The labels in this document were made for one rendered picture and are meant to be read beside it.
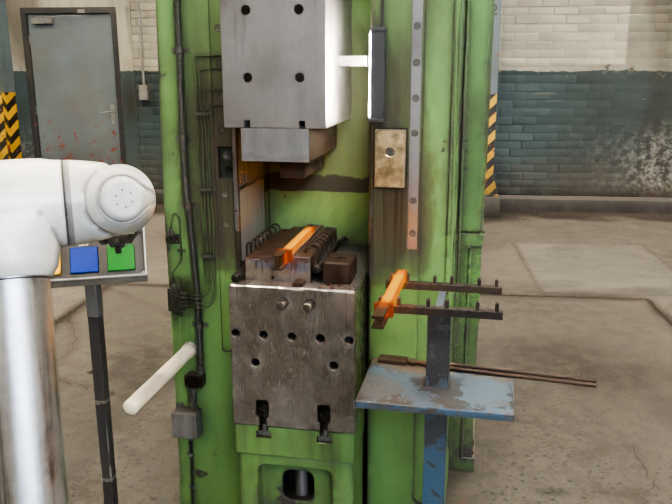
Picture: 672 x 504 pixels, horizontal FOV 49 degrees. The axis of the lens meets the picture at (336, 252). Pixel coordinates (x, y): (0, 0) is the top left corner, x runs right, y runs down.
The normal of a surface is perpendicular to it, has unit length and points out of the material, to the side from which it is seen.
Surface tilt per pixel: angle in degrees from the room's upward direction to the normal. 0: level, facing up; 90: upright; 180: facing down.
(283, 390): 90
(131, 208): 76
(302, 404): 90
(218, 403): 90
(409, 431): 90
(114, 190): 81
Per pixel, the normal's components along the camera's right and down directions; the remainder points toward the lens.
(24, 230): 0.48, 0.04
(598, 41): -0.11, 0.17
